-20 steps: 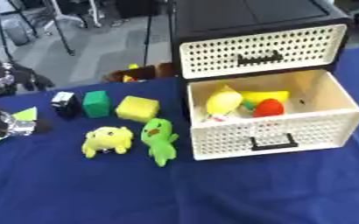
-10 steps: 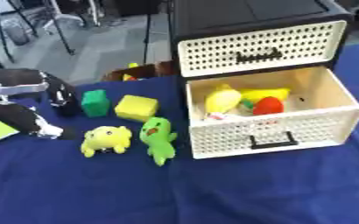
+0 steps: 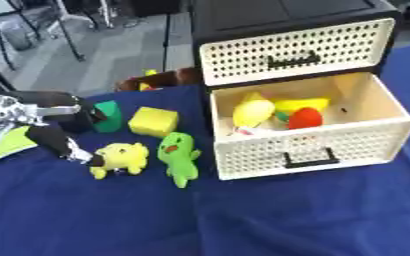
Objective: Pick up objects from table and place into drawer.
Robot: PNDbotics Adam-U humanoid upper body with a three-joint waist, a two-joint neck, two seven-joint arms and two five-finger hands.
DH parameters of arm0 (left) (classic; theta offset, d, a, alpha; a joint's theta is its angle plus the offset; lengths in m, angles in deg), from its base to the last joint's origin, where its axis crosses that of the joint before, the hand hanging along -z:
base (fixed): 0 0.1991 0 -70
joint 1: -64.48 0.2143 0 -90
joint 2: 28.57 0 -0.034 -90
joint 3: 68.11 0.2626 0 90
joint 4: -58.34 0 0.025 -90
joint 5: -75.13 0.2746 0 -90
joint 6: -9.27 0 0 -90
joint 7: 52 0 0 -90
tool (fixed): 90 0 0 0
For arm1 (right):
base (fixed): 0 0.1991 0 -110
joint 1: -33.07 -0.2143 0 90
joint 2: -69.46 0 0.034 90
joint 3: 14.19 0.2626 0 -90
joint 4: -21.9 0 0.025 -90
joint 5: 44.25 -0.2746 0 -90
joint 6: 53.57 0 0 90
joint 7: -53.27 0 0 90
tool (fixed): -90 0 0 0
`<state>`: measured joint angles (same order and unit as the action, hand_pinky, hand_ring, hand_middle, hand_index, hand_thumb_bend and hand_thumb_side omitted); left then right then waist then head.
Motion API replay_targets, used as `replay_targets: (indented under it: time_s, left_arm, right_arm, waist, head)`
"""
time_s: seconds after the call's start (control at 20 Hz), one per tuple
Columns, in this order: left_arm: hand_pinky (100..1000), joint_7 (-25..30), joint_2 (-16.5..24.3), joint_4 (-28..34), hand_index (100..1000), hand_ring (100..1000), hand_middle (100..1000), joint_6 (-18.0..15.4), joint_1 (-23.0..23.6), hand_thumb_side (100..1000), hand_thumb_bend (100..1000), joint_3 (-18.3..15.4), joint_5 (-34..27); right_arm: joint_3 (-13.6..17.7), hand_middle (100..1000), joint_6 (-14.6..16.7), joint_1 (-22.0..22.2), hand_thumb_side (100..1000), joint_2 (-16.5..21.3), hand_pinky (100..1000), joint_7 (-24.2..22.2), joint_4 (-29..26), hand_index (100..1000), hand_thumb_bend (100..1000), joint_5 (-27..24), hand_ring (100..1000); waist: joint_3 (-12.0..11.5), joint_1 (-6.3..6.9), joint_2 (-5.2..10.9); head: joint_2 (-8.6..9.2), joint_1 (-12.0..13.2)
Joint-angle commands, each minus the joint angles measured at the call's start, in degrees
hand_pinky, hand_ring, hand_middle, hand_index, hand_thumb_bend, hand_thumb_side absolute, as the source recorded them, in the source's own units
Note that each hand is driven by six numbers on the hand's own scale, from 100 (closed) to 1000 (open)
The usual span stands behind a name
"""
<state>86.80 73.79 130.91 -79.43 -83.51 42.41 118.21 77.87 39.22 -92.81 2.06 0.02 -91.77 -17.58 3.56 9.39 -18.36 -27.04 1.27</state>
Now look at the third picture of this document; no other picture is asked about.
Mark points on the pale open drawer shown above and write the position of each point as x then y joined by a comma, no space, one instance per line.
342,146

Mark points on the yellow toy lemon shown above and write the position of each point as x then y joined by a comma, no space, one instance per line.
253,111

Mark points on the yellow cube block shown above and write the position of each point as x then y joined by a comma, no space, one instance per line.
153,121

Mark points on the yellow toy banana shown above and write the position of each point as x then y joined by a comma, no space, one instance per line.
299,104

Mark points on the pale closed drawer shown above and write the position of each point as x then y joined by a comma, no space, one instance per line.
255,56

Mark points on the black stand pole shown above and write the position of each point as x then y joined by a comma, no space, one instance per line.
166,40

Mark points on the black tripod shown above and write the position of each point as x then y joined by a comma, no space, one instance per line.
36,26

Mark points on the brown box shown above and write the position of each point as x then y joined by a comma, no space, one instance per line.
162,79

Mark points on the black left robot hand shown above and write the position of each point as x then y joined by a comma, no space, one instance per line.
57,107

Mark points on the green soft toy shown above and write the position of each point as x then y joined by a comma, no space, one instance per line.
178,156

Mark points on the red toy fruit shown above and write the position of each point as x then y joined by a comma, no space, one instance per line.
305,118

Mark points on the yellow soft toy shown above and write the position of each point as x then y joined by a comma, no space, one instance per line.
123,156

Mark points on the black cabinet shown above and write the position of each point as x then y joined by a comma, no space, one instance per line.
249,16

